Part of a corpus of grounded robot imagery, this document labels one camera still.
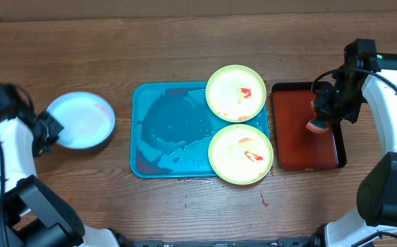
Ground light blue plate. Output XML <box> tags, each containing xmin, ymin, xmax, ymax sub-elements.
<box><xmin>47</xmin><ymin>91</ymin><xmax>115</xmax><ymax>150</ymax></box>

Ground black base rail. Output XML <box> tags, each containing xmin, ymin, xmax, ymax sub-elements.
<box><xmin>118</xmin><ymin>237</ymin><xmax>326</xmax><ymax>247</ymax></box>

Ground red and black tray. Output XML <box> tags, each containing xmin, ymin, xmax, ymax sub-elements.
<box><xmin>271</xmin><ymin>82</ymin><xmax>347</xmax><ymax>170</ymax></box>

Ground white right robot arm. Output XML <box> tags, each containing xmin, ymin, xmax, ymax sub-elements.
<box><xmin>306</xmin><ymin>38</ymin><xmax>397</xmax><ymax>246</ymax></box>

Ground pink and green sponge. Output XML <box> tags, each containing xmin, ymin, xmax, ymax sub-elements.
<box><xmin>306</xmin><ymin>101</ymin><xmax>329</xmax><ymax>134</ymax></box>

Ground teal plastic tray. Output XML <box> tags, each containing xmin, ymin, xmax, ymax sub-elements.
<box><xmin>130</xmin><ymin>80</ymin><xmax>271</xmax><ymax>179</ymax></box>

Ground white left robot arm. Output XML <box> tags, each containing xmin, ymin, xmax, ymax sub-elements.
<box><xmin>0</xmin><ymin>84</ymin><xmax>131</xmax><ymax>247</ymax></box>

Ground yellow-green plate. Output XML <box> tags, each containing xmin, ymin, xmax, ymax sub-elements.
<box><xmin>208</xmin><ymin>124</ymin><xmax>274</xmax><ymax>185</ymax></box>
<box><xmin>205</xmin><ymin>64</ymin><xmax>266</xmax><ymax>123</ymax></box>

